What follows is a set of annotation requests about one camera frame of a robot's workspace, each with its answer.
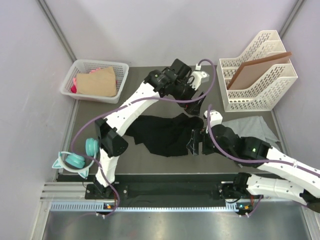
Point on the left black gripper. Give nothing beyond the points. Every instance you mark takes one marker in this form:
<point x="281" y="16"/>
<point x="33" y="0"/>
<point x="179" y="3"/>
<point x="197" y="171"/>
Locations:
<point x="192" y="108"/>

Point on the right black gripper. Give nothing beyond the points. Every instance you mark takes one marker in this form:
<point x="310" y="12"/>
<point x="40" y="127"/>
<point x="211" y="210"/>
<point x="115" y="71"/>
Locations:
<point x="198" y="136"/>

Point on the black daisy print t-shirt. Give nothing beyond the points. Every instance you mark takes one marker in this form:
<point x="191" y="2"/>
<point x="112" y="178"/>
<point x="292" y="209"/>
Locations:
<point x="167" y="137"/>

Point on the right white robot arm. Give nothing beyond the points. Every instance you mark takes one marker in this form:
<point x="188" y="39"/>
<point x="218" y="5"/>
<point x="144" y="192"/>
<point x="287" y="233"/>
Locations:
<point x="296" y="181"/>

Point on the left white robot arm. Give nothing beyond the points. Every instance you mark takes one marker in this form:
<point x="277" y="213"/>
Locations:
<point x="111" y="128"/>

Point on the grey t-shirt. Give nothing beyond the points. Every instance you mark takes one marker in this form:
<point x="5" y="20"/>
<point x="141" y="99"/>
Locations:
<point x="253" y="126"/>

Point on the brown cardboard sheet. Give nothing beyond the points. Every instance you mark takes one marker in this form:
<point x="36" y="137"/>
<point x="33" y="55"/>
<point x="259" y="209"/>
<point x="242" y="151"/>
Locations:
<point x="250" y="71"/>

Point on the cream perforated file organizer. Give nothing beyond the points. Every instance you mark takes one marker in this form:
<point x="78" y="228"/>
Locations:
<point x="265" y="93"/>

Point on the white plastic laundry basket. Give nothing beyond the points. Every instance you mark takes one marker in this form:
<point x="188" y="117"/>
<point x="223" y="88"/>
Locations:
<point x="86" y="66"/>

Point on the tan folded t-shirt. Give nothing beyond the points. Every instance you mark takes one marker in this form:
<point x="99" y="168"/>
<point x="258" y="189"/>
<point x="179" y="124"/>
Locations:
<point x="99" y="83"/>

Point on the teal cat ear headphones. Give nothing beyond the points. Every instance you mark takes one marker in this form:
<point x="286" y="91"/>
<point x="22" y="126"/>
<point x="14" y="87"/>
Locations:
<point x="75" y="163"/>

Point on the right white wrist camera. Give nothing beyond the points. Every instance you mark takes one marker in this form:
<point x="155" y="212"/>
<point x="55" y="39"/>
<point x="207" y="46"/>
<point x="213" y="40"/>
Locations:
<point x="213" y="117"/>

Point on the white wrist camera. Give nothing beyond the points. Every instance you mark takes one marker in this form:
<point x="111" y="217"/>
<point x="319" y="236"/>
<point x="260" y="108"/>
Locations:
<point x="198" y="77"/>
<point x="213" y="117"/>

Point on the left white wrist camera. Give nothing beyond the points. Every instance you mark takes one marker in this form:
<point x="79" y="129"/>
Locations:
<point x="198" y="77"/>

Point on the white slotted cable duct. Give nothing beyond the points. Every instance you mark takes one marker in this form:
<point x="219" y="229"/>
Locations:
<point x="83" y="206"/>

